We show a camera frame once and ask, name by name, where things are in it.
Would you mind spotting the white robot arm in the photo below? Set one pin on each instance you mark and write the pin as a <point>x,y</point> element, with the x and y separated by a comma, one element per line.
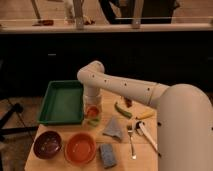
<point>184,116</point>

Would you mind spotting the green plastic tray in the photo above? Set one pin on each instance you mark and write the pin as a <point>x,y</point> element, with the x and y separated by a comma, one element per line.
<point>62,103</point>

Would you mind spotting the green chili pepper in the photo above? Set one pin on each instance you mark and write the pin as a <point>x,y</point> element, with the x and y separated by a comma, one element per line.
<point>122,111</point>

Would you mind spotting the folded blue grey cloth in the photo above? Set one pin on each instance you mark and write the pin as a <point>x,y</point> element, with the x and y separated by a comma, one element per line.
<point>113,129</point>

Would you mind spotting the white handled ladle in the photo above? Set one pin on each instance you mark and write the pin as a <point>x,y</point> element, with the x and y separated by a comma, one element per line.
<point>142,131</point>

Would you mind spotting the purple bowl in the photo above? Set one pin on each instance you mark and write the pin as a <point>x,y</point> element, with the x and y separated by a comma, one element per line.
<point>47,145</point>

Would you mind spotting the green plastic cup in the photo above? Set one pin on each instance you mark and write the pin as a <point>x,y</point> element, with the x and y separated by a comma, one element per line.
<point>94,122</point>

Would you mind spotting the yellow banana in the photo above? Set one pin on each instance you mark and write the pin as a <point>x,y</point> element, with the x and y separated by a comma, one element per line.
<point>145,115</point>

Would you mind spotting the orange bowl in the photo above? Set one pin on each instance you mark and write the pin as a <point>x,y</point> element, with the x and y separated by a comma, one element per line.
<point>80,149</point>

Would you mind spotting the dark red grape bunch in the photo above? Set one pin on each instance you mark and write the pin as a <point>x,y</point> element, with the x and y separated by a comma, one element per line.
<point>127,102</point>

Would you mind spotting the black tripod stand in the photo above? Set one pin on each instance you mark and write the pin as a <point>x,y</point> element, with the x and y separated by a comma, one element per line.
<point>12,123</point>

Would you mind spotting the blue sponge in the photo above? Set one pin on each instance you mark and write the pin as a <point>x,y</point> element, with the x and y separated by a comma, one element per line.
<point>107,155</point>

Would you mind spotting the silver fork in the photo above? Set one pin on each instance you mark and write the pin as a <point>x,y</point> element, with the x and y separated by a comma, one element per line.
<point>130,134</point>

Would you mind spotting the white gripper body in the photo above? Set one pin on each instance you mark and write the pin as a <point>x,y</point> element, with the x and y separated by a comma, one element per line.
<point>90,101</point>

